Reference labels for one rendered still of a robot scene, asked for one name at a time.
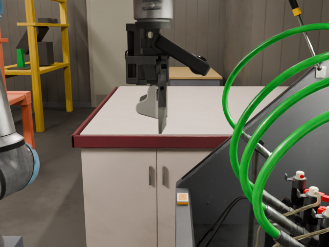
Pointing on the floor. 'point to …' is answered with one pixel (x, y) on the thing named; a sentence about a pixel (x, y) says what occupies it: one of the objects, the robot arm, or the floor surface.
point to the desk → (184, 80)
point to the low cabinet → (149, 159)
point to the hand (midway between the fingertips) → (164, 123)
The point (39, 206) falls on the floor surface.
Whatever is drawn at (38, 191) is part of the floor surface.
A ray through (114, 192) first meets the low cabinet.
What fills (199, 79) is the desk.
